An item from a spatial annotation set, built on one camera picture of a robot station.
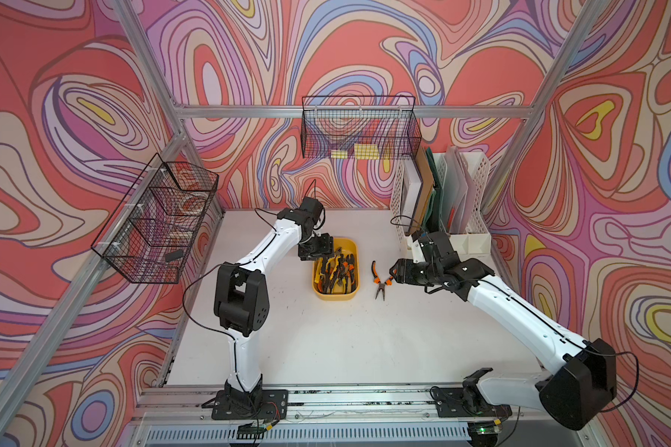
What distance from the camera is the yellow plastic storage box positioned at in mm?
943

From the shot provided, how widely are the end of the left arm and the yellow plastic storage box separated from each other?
12cm

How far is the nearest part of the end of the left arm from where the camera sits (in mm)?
785
